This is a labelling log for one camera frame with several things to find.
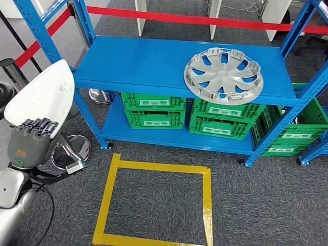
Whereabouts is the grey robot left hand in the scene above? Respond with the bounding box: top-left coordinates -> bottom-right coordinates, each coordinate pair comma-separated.
7,117 -> 60,170

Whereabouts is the red barrier belt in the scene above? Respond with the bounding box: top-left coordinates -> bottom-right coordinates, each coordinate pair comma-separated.
14,8 -> 72,69
86,6 -> 328,35

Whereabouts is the yellow floor tape rectangle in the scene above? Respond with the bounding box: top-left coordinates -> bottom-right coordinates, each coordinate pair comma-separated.
92,153 -> 214,246

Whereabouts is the white block with light strip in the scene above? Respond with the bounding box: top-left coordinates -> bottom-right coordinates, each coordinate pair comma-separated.
0,0 -> 70,19

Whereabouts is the white plastic car part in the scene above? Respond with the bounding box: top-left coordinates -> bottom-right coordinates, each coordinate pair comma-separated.
4,59 -> 75,140

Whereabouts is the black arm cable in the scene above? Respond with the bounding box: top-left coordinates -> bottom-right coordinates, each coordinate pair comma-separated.
35,184 -> 55,246

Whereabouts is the white table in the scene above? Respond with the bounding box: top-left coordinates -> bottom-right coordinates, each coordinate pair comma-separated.
134,0 -> 223,40
261,0 -> 293,43

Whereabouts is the black barrier belt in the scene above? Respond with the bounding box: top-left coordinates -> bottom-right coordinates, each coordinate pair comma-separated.
0,9 -> 43,74

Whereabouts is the silver wheel hubcap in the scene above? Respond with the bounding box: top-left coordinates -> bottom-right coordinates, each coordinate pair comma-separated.
183,47 -> 264,106

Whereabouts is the blue metal shelf rack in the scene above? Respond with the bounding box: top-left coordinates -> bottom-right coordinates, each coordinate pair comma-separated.
12,0 -> 328,169

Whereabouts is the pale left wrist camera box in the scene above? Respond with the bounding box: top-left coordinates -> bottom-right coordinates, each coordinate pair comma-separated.
65,159 -> 85,175

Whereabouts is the white floor cable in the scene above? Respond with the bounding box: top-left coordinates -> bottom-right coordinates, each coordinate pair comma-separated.
220,0 -> 265,15

